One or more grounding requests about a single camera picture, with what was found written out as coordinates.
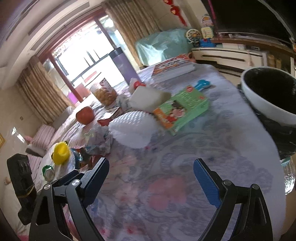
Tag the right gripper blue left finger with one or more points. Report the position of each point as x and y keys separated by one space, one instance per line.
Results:
x=93 y=180

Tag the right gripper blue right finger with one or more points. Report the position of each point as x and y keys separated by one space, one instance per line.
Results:
x=209 y=181

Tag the green orange carton box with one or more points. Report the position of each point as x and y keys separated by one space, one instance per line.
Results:
x=181 y=108

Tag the blue plastic blister pack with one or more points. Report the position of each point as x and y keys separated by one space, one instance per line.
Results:
x=202 y=84

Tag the white foam block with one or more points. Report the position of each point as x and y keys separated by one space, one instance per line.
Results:
x=148 y=99

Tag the black white trash bin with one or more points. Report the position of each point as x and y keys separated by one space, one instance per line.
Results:
x=270 y=92

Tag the green drink can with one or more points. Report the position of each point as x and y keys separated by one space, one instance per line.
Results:
x=48 y=173

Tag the striped sofa cushion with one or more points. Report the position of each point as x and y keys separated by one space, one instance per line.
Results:
x=39 y=144

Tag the floral purple tablecloth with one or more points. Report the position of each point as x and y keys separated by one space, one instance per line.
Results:
x=153 y=194

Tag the red apple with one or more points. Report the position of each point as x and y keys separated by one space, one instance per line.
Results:
x=85 y=116

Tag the popcorn snack bag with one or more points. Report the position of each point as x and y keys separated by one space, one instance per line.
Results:
x=104 y=92

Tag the white low tv cabinet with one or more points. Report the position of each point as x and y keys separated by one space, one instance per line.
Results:
x=231 y=62

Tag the purple thermos bottle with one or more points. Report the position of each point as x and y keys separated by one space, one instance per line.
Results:
x=123 y=64

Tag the teal covered furniture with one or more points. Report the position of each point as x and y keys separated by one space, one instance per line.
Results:
x=161 y=46

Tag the ferris wheel toy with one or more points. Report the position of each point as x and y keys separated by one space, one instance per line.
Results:
x=193 y=36

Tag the yellow toy telephone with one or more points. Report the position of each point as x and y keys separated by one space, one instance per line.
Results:
x=207 y=32

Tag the beige curtain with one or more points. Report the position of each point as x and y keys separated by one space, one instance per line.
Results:
x=134 y=20

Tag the black flat television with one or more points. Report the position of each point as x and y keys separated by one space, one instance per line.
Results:
x=275 y=19

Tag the red hanging wall decoration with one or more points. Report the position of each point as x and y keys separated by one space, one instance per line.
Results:
x=175 y=10

